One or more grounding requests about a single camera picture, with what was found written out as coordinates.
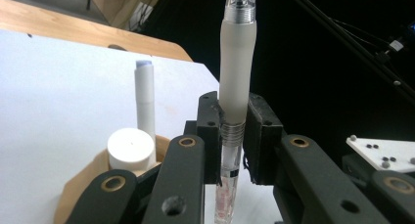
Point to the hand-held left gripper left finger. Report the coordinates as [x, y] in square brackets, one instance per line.
[208, 136]

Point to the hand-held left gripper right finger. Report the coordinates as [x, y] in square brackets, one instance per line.
[262, 142]

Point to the clear pen with frosted grip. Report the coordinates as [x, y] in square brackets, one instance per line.
[236, 70]

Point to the long white pen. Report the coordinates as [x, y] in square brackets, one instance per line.
[145, 97]

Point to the short thick white tube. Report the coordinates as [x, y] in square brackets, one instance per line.
[130, 150]

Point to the beige cup with bear figure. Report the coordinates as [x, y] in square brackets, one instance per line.
[81, 185]

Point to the black curtain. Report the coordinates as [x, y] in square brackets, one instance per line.
[310, 87]

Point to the black metal stand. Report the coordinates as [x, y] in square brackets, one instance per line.
[342, 35]

